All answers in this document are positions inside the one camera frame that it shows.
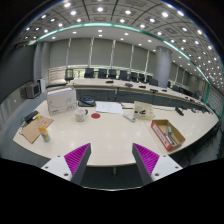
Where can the white patterned mug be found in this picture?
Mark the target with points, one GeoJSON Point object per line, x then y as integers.
{"type": "Point", "coordinates": [80, 114]}

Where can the yellow drink bottle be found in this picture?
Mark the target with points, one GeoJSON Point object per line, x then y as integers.
{"type": "Point", "coordinates": [42, 129]}

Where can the brown cardboard sheet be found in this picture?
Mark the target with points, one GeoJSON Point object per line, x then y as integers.
{"type": "Point", "coordinates": [31, 132]}

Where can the open red cardboard box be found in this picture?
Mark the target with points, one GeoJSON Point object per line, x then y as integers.
{"type": "Point", "coordinates": [168, 134]}

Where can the grey crt monitor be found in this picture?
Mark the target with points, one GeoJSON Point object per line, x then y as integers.
{"type": "Point", "coordinates": [32, 90]}

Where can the red round coaster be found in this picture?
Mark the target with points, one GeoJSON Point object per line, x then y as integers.
{"type": "Point", "coordinates": [95, 115]}

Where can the black device on cardboard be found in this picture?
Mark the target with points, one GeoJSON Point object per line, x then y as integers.
{"type": "Point", "coordinates": [30, 117]}

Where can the white cardboard box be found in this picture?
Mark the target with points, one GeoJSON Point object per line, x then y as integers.
{"type": "Point", "coordinates": [61, 100]}

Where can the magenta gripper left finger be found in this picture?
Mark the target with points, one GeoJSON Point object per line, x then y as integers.
{"type": "Point", "coordinates": [71, 166]}

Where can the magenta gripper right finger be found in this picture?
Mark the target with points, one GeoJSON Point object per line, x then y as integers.
{"type": "Point", "coordinates": [152, 166]}

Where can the black office chair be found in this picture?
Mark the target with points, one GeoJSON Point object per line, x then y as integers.
{"type": "Point", "coordinates": [123, 75]}
{"type": "Point", "coordinates": [89, 73]}
{"type": "Point", "coordinates": [102, 73]}
{"type": "Point", "coordinates": [134, 77]}
{"type": "Point", "coordinates": [69, 75]}
{"type": "Point", "coordinates": [112, 74]}

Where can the white marker pen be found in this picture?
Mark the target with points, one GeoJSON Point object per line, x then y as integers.
{"type": "Point", "coordinates": [129, 117]}

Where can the white paper sheets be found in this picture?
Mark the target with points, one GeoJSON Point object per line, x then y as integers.
{"type": "Point", "coordinates": [109, 107]}

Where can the long curved conference desk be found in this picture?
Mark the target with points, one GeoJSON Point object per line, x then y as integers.
{"type": "Point", "coordinates": [129, 92]}

